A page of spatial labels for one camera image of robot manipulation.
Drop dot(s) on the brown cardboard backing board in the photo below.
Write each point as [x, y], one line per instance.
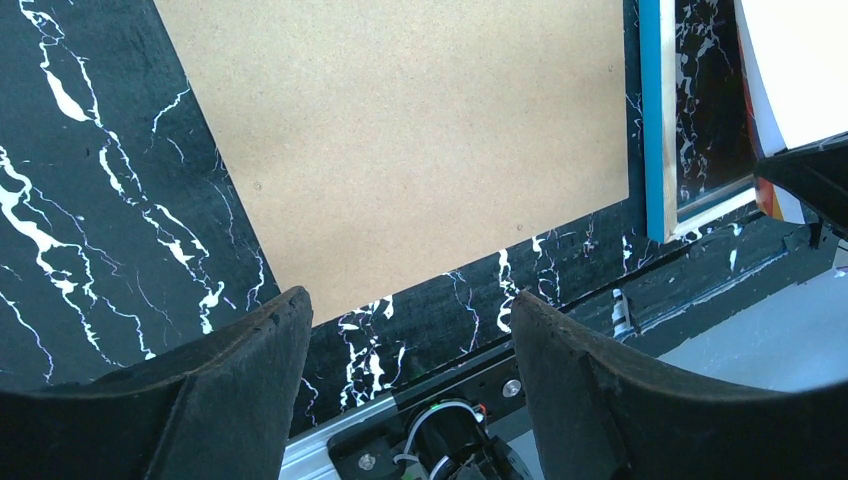
[378, 144]

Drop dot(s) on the aluminium front mounting rail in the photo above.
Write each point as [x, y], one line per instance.
[425, 384]

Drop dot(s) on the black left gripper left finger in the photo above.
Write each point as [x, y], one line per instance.
[219, 407]

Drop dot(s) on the hot air balloon photo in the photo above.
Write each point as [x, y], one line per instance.
[794, 57]

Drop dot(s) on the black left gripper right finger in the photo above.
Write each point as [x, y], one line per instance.
[602, 410]

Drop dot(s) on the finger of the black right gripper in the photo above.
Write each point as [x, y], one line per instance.
[816, 174]

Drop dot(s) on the blue wooden picture frame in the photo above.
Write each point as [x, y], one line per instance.
[696, 146]

